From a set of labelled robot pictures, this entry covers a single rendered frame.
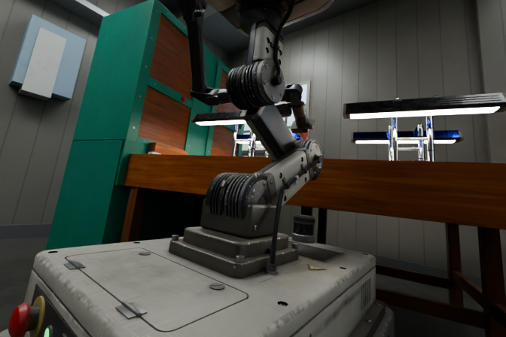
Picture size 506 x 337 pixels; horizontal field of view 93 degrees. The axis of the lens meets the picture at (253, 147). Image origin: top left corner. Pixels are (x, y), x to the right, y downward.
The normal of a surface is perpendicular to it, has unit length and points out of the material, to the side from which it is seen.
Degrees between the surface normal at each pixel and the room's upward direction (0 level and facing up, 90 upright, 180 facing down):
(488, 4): 90
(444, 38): 90
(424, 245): 90
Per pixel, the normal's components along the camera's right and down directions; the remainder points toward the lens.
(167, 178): -0.43, -0.21
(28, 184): 0.79, -0.04
